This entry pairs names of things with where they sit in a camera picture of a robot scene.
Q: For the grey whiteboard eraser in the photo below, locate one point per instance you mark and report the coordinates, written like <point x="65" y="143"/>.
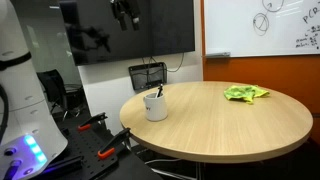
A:
<point x="217" y="54"/>

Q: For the white ceramic mug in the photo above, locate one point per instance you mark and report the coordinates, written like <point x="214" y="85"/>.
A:
<point x="155" y="108"/>

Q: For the yellow-green cloth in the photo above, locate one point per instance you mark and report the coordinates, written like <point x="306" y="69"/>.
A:
<point x="245" y="92"/>

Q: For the round wooden table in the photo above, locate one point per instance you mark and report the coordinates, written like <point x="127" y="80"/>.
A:
<point x="216" y="123"/>

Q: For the black wall television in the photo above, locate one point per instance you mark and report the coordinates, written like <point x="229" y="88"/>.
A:
<point x="133" y="30"/>

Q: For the black office chair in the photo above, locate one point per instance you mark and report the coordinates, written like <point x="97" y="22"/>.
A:
<point x="53" y="88"/>

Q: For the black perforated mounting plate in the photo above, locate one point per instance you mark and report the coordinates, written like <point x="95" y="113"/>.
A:
<point x="88" y="150"/>

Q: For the white marker with black cap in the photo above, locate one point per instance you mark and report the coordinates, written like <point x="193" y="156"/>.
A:
<point x="159" y="90"/>

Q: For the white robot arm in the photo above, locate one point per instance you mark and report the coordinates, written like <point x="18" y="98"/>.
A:
<point x="20" y="100"/>

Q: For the white whiteboard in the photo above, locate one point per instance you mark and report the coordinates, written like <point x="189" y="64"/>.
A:
<point x="260" y="26"/>

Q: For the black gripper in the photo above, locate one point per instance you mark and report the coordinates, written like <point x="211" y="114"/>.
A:
<point x="124" y="2"/>

